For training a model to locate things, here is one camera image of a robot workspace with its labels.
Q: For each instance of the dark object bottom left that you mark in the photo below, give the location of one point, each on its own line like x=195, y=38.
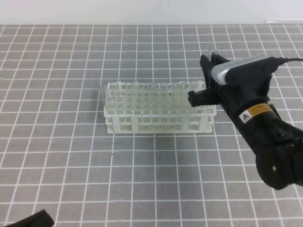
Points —
x=39, y=219

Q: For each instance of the grey checkered tablecloth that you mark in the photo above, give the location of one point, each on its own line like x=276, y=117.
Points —
x=56, y=154

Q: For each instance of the clear test tube in rack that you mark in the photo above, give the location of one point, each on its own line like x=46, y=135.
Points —
x=163, y=97
x=117, y=97
x=103, y=93
x=193, y=86
x=154, y=98
x=137, y=97
x=174, y=98
x=183, y=98

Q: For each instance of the clear glass test tube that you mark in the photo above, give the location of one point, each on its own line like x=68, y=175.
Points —
x=212, y=54

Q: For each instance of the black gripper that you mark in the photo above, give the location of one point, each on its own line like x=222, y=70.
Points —
x=247, y=105

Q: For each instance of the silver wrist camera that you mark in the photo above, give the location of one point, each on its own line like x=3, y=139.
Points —
x=240, y=71

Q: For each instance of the white plastic test tube rack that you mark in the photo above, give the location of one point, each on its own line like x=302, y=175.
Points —
x=197, y=119

